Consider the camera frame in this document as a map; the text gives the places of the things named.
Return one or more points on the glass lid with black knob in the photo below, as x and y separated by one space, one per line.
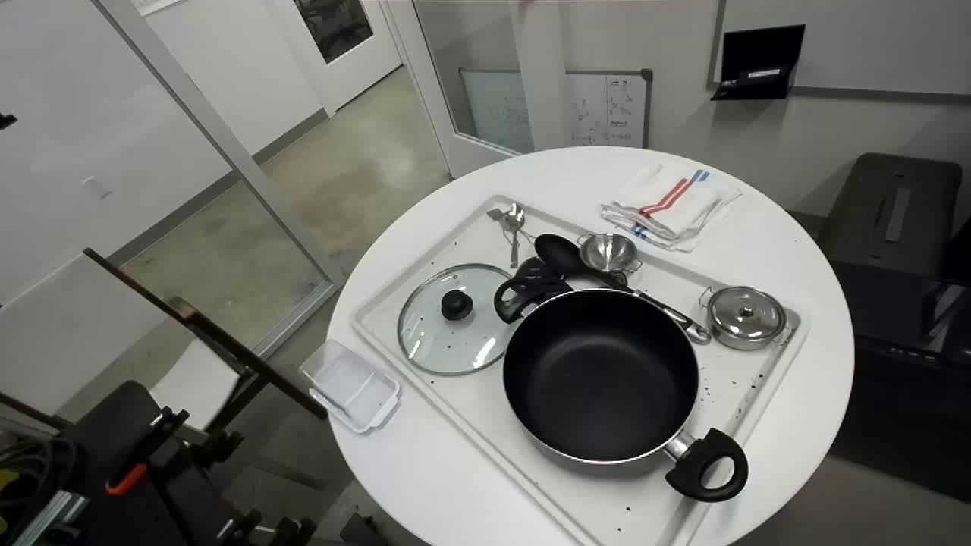
434 336

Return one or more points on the metal spoon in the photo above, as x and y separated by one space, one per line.
513 220

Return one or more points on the black ladle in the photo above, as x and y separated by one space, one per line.
553 252

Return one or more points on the white plastic tray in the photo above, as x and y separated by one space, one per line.
465 428

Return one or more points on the clear plastic container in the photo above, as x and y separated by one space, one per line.
351 387

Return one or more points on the white cloth with coloured stripes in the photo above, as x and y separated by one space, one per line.
673 200

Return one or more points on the dark wooden bar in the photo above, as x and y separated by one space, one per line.
200 327

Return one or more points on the dark framed poster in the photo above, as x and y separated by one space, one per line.
335 24

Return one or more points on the black marker holder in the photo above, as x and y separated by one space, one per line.
759 55

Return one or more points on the black metal stand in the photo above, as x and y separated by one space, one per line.
123 455

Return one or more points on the dark grey bin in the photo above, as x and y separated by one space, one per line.
891 217

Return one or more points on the small whiteboard leaning on wall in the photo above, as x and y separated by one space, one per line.
608 106

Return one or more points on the grey metal partition frame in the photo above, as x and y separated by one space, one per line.
227 153

